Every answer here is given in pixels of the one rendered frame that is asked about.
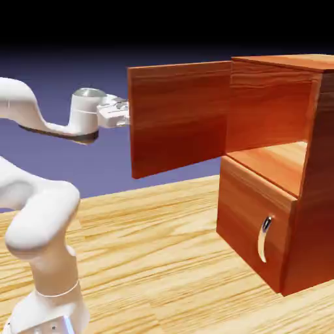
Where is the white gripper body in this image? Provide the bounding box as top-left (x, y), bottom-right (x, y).
top-left (97, 100), bottom-right (130, 129)

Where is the plain reddish wooden door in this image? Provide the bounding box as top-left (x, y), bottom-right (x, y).
top-left (127, 61), bottom-right (232, 180)

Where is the reddish wooden cabinet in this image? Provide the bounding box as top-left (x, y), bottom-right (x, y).
top-left (216, 53), bottom-right (334, 297)

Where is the wooden door with handle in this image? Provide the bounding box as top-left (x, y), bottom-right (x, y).
top-left (216, 155), bottom-right (297, 295)

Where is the curved silver handle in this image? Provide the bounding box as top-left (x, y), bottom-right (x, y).
top-left (257, 215), bottom-right (273, 264)

